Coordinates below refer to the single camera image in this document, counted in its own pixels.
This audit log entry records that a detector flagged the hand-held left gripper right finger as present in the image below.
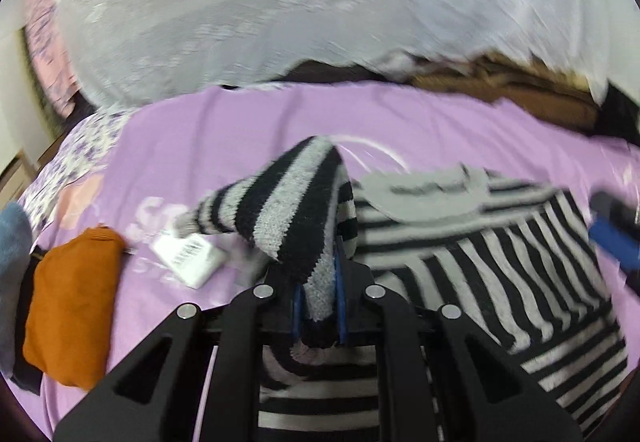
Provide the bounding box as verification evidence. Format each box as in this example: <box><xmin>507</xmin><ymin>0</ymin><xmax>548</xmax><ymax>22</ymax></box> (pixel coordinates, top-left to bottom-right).
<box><xmin>333</xmin><ymin>236</ymin><xmax>584</xmax><ymax>442</ymax></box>

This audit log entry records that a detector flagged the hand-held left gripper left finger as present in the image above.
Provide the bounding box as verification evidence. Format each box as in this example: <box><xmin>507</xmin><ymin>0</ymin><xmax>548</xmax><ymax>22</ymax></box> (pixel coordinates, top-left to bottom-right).
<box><xmin>54</xmin><ymin>271</ymin><xmax>304</xmax><ymax>442</ymax></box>

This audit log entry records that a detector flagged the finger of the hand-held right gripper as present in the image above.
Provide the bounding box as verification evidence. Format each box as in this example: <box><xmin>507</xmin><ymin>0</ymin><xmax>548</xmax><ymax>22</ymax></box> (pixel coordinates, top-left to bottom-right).
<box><xmin>588</xmin><ymin>191</ymin><xmax>640</xmax><ymax>273</ymax></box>

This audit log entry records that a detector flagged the black grey striped sweater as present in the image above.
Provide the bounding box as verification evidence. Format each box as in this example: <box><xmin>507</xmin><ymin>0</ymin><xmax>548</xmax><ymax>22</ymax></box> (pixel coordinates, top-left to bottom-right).
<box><xmin>172</xmin><ymin>136</ymin><xmax>632</xmax><ymax>442</ymax></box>

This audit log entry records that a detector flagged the white paper hang tag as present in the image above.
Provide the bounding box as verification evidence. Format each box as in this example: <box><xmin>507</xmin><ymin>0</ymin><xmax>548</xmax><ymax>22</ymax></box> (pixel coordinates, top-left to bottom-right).
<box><xmin>151</xmin><ymin>231</ymin><xmax>226</xmax><ymax>290</ymax></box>

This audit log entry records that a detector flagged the purple printed blanket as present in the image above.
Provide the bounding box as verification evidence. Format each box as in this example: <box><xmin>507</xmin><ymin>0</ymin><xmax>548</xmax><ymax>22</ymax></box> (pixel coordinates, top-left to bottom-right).
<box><xmin>7</xmin><ymin>82</ymin><xmax>640</xmax><ymax>442</ymax></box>

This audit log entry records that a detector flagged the brown cardboard pile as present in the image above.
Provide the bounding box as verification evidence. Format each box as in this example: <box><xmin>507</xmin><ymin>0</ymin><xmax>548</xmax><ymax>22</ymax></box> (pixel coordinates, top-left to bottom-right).
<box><xmin>412</xmin><ymin>50</ymin><xmax>606</xmax><ymax>135</ymax></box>

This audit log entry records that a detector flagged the orange folded garment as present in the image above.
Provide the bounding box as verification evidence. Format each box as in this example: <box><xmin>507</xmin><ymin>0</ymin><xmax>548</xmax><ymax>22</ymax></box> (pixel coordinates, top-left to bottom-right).
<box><xmin>22</xmin><ymin>226</ymin><xmax>126</xmax><ymax>390</ymax></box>

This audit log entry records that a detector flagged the dark cloth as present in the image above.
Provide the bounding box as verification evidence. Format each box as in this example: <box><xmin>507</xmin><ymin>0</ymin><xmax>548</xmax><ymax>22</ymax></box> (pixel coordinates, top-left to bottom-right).
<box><xmin>220</xmin><ymin>59</ymin><xmax>401</xmax><ymax>88</ymax></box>

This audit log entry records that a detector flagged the black folded garment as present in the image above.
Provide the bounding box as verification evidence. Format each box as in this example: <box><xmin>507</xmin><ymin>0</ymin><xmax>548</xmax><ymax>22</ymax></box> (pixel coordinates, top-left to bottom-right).
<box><xmin>10</xmin><ymin>246</ymin><xmax>48</xmax><ymax>395</ymax></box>

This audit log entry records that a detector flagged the purple floral bed sheet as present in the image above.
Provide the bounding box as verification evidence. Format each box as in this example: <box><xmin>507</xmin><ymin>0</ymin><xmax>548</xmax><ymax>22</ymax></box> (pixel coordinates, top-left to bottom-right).
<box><xmin>20</xmin><ymin>109</ymin><xmax>133</xmax><ymax>227</ymax></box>

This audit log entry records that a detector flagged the blue grey fuzzy garment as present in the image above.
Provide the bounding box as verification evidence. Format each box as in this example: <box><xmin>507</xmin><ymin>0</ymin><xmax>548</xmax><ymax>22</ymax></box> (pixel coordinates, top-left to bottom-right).
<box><xmin>0</xmin><ymin>202</ymin><xmax>33</xmax><ymax>378</ymax></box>

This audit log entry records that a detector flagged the light wooden cabinet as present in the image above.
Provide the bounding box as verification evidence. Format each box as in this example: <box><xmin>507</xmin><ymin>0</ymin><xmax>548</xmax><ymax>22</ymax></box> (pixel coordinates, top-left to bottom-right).
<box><xmin>0</xmin><ymin>148</ymin><xmax>40</xmax><ymax>205</ymax></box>

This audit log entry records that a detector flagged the pink floral cloth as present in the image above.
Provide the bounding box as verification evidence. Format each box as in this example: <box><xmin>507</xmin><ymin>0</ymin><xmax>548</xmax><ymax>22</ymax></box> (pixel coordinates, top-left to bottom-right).
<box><xmin>25</xmin><ymin>0</ymin><xmax>81</xmax><ymax>119</ymax></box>

